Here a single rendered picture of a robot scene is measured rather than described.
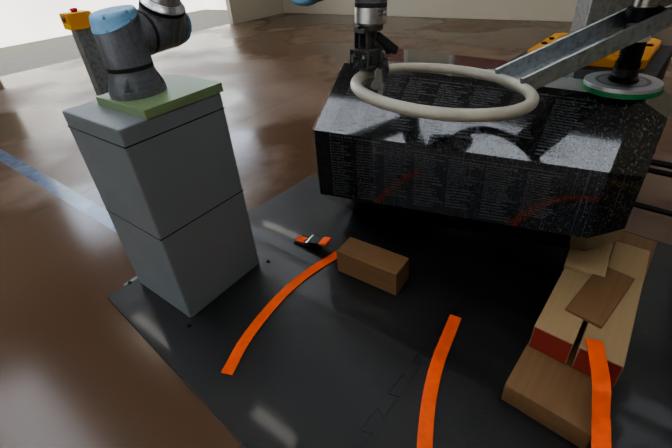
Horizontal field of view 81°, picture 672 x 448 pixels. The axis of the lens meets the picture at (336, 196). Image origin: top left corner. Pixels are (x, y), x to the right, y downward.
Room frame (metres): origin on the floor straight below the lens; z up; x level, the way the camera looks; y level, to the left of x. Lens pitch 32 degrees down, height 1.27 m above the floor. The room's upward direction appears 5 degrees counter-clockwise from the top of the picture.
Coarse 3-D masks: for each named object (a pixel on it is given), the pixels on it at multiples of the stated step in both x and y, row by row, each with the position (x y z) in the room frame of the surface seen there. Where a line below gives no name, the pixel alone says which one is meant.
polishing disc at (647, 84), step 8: (600, 72) 1.31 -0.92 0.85; (608, 72) 1.30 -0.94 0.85; (584, 80) 1.25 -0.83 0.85; (592, 80) 1.24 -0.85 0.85; (600, 80) 1.23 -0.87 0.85; (640, 80) 1.20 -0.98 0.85; (648, 80) 1.19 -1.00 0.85; (656, 80) 1.19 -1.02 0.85; (600, 88) 1.17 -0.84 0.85; (608, 88) 1.15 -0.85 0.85; (616, 88) 1.15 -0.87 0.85; (624, 88) 1.14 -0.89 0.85; (632, 88) 1.14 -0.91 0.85; (640, 88) 1.13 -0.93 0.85; (648, 88) 1.12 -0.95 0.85; (656, 88) 1.12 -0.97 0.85
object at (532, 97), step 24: (360, 72) 1.14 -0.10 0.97; (408, 72) 1.27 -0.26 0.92; (432, 72) 1.27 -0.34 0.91; (456, 72) 1.24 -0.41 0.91; (480, 72) 1.20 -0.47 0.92; (360, 96) 0.96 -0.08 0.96; (384, 96) 0.91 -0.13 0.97; (528, 96) 0.94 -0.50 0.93; (456, 120) 0.81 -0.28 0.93; (480, 120) 0.81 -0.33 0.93
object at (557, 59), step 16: (608, 16) 1.25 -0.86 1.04; (656, 16) 1.15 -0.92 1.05; (576, 32) 1.22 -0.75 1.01; (592, 32) 1.23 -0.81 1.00; (608, 32) 1.25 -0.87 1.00; (624, 32) 1.13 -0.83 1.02; (640, 32) 1.14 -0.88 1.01; (656, 32) 1.16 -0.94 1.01; (544, 48) 1.19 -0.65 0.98; (560, 48) 1.21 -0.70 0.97; (576, 48) 1.21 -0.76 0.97; (592, 48) 1.10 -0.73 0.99; (608, 48) 1.11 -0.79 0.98; (512, 64) 1.17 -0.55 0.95; (528, 64) 1.18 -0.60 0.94; (544, 64) 1.18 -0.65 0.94; (560, 64) 1.08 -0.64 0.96; (576, 64) 1.09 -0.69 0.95; (528, 80) 1.05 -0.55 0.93; (544, 80) 1.06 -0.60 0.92
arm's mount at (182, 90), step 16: (176, 80) 1.54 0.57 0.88; (192, 80) 1.52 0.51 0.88; (208, 80) 1.50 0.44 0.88; (96, 96) 1.41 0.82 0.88; (160, 96) 1.35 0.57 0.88; (176, 96) 1.34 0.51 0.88; (192, 96) 1.36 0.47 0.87; (208, 96) 1.41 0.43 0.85; (128, 112) 1.29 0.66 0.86; (144, 112) 1.22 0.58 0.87; (160, 112) 1.26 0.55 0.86
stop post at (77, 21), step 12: (72, 12) 2.29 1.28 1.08; (84, 12) 2.29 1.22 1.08; (72, 24) 2.23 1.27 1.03; (84, 24) 2.28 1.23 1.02; (84, 36) 2.28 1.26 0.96; (84, 48) 2.26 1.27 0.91; (96, 48) 2.30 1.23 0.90; (84, 60) 2.29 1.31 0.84; (96, 60) 2.29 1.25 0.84; (96, 72) 2.27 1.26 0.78; (96, 84) 2.26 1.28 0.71
